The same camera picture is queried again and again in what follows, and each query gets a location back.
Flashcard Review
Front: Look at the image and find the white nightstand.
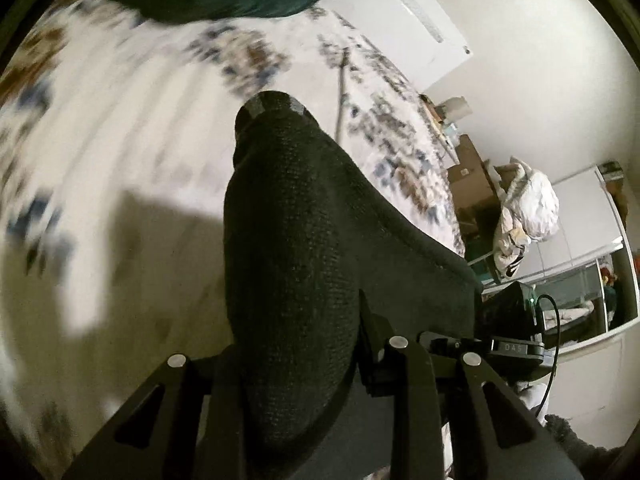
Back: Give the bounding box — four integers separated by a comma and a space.
420, 94, 460, 168

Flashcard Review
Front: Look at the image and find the black cable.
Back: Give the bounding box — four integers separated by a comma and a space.
529, 294, 561, 421

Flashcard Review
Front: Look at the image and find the black grey striped sweater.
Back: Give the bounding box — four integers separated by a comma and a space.
203, 91, 480, 479

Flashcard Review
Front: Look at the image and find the beige table lamp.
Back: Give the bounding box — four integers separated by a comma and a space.
439, 96, 473, 122

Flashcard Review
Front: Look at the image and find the floral bed cover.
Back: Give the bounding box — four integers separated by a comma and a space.
1, 0, 463, 479

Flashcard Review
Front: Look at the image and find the white wardrobe with shelves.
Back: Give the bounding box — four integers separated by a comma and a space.
465, 167, 639, 353

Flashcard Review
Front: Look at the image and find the white bed headboard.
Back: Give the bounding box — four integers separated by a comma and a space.
320, 0, 473, 90

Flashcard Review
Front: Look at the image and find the brown cardboard box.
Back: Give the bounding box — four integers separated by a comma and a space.
448, 134, 501, 237

